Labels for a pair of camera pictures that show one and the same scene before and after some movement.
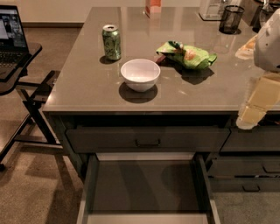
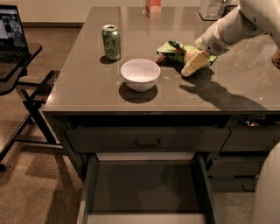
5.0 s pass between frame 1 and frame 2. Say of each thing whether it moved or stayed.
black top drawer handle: stayed
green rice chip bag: stayed
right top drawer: stayed
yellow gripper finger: moved
